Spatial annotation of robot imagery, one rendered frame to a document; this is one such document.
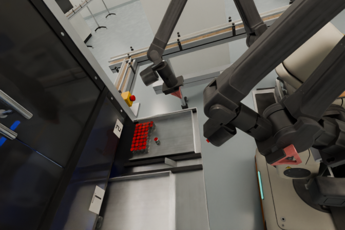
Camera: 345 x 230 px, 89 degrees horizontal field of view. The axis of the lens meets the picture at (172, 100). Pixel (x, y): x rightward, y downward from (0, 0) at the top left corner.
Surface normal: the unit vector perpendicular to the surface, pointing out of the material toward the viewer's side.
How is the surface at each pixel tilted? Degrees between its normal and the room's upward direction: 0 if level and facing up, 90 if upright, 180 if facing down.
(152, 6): 90
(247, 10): 67
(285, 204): 0
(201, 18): 90
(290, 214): 0
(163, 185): 0
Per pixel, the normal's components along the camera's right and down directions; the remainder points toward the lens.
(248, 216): -0.30, -0.69
